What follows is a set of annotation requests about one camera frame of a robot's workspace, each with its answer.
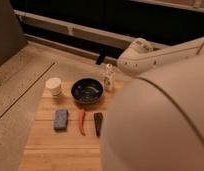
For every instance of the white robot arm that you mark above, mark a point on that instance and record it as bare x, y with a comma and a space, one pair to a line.
156, 122

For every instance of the blue grey sponge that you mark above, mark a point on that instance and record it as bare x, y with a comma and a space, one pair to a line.
60, 120

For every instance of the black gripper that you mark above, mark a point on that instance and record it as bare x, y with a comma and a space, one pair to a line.
107, 52

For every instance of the dark brown wedge object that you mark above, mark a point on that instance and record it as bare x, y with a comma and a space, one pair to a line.
98, 119

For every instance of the wooden cutting board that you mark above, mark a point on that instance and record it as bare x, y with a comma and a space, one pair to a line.
50, 150

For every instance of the small white bottle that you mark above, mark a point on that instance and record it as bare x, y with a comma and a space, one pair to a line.
109, 78

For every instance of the white paper cup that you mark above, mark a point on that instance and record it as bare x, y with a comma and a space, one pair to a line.
54, 86

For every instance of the black ceramic bowl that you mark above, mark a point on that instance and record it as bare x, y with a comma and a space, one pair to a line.
87, 91

